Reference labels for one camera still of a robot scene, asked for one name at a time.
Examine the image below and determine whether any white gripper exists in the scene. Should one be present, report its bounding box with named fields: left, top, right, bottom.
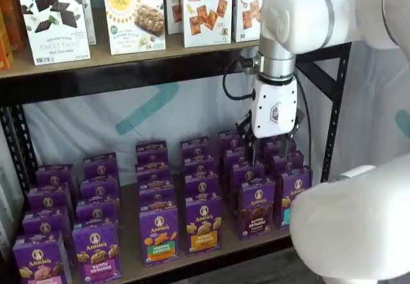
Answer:
left=235, top=77, right=306, bottom=167

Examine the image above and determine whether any purple Annie's box brown label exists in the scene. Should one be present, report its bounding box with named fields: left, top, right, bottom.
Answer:
left=223, top=147, right=254, bottom=169
left=229, top=162, right=266, bottom=201
left=218, top=131, right=248, bottom=152
left=236, top=178, right=276, bottom=240

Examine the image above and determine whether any purple Annie's box teal label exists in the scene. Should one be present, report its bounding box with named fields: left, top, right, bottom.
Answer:
left=275, top=167, right=313, bottom=231
left=261, top=135, right=291, bottom=156
left=271, top=150, right=305, bottom=173

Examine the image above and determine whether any purple Annie's box yellow label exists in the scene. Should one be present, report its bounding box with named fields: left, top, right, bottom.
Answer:
left=183, top=157, right=217, bottom=176
left=185, top=196, right=224, bottom=256
left=184, top=173, right=220, bottom=200
left=179, top=138, right=213, bottom=160

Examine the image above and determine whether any purple Annie's box green label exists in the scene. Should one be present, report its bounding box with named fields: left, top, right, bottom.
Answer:
left=135, top=162, right=172, bottom=182
left=138, top=178, right=176, bottom=198
left=136, top=140, right=168, bottom=165
left=139, top=205, right=179, bottom=267
left=139, top=194, right=177, bottom=210

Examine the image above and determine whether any blue pretzel crackers box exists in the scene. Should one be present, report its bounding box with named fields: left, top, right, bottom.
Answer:
left=233, top=0, right=267, bottom=43

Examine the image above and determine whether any wooden shelf board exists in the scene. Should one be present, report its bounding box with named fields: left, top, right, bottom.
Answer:
left=69, top=168, right=294, bottom=284
left=0, top=32, right=261, bottom=79

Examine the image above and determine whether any orange pretzel crackers cheddar box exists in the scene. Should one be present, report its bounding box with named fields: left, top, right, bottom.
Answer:
left=182, top=0, right=234, bottom=48
left=165, top=0, right=185, bottom=35

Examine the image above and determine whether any purple Annie's box magenta label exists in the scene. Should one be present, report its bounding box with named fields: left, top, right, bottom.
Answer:
left=75, top=198, right=120, bottom=226
left=83, top=151, right=119, bottom=179
left=72, top=221, right=123, bottom=281
left=79, top=174, right=122, bottom=202

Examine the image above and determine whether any Simple Mills almond bar box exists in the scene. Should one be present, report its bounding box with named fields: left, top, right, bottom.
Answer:
left=102, top=0, right=167, bottom=56

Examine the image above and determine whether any purple Annie's box pink label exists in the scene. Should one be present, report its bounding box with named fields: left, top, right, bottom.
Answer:
left=12, top=231, right=73, bottom=284
left=26, top=183, right=74, bottom=212
left=35, top=163, right=77, bottom=189
left=21, top=206, right=73, bottom=237

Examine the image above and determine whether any Sweet Thins mint chocolate box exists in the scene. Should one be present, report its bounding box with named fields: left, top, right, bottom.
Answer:
left=14, top=0, right=92, bottom=66
left=78, top=0, right=97, bottom=46

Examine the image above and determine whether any orange yellow snack box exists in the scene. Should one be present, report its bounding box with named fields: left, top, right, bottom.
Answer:
left=0, top=27, right=15, bottom=70
left=0, top=0, right=25, bottom=54

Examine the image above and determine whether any white backdrop cloth teal print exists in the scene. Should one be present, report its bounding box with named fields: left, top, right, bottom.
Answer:
left=22, top=42, right=410, bottom=188

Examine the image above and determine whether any thin black cable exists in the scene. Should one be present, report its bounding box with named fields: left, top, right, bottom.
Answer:
left=295, top=69, right=314, bottom=169

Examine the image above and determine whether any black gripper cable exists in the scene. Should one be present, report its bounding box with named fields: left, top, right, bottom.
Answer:
left=223, top=56, right=261, bottom=101

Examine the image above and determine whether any black metal shelf frame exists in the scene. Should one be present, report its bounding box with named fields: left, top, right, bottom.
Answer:
left=0, top=0, right=365, bottom=284

